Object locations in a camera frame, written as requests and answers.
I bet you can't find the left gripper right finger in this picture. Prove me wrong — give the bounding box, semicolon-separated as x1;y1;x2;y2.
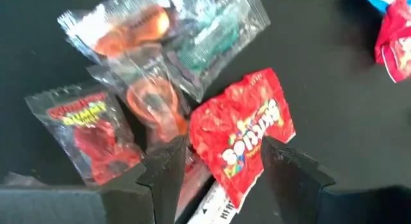
261;136;411;224

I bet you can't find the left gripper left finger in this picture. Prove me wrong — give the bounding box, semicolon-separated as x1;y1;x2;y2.
0;136;188;224

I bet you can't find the white blue Hershey's bar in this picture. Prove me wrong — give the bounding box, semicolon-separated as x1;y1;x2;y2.
356;0;399;15
188;180;240;224

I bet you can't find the clear wrapper red gummy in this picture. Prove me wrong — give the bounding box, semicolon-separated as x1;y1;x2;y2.
24;84;145;188

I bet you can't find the red Skittles pack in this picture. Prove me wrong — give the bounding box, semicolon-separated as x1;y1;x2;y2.
374;0;411;83
188;67;297;211

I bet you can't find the clear wrapper orange gummy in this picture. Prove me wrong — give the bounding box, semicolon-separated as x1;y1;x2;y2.
86;52;213;218
57;0;193;66

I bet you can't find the clear wrapper teal gummy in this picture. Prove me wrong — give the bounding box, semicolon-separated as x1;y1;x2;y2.
163;0;271;103

